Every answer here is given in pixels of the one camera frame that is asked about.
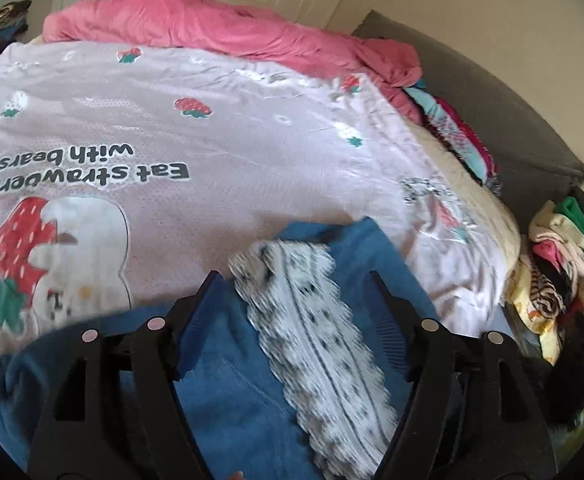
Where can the heap of colourful clothes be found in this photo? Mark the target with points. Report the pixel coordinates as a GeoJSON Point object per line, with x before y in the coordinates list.
{"type": "Point", "coordinates": [557, 255]}

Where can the blue denim pants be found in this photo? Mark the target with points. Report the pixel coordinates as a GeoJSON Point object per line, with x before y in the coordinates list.
{"type": "Point", "coordinates": [232, 410]}

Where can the colourful folded clothes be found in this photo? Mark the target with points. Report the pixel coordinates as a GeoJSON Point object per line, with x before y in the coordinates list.
{"type": "Point", "coordinates": [452, 130]}

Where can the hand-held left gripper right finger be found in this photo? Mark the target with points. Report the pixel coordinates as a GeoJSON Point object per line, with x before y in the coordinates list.
{"type": "Point", "coordinates": [397, 327]}

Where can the pile of dark clothes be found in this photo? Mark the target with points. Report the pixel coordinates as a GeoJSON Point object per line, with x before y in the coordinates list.
{"type": "Point", "coordinates": [2, 25]}

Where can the grey padded headboard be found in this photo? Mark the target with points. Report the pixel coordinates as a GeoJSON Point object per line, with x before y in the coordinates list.
{"type": "Point", "coordinates": [472, 100]}

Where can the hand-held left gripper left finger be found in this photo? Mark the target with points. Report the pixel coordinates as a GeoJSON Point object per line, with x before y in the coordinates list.
{"type": "Point", "coordinates": [197, 332]}

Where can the pink duvet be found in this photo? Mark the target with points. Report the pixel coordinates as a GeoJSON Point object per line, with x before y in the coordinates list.
{"type": "Point", "coordinates": [197, 20]}

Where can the pink strawberry printed blanket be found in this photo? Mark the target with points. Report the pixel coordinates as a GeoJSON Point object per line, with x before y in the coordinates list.
{"type": "Point", "coordinates": [222, 125]}

